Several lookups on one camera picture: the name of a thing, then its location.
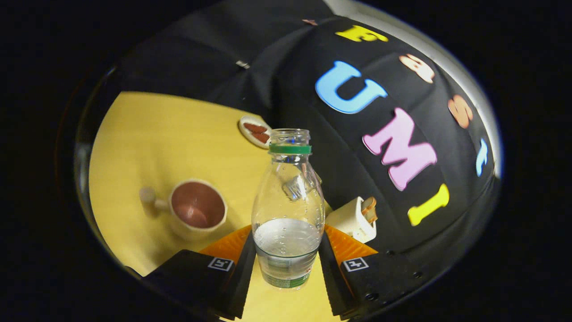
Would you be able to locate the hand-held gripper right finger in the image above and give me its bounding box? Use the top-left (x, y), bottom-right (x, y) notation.
top-left (318, 224), bottom-right (430, 321)

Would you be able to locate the white toaster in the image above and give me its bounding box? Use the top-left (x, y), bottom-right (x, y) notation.
top-left (325, 196), bottom-right (379, 244)

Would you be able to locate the cream cup with red inside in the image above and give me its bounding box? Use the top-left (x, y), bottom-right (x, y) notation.
top-left (139, 179), bottom-right (228, 242)

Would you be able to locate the black backdrop cloth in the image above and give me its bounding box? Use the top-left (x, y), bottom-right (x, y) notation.
top-left (103, 0), bottom-right (500, 280)

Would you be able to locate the small white plate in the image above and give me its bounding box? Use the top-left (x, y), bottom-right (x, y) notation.
top-left (238, 115), bottom-right (273, 149)

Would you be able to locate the wooden table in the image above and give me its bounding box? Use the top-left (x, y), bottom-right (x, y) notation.
top-left (88, 92), bottom-right (345, 322)

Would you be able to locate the clear plastic juice bottle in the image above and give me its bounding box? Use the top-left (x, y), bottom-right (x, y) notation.
top-left (251, 128), bottom-right (326, 290)

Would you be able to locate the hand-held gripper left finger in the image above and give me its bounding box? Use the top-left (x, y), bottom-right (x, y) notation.
top-left (126, 225), bottom-right (258, 321)

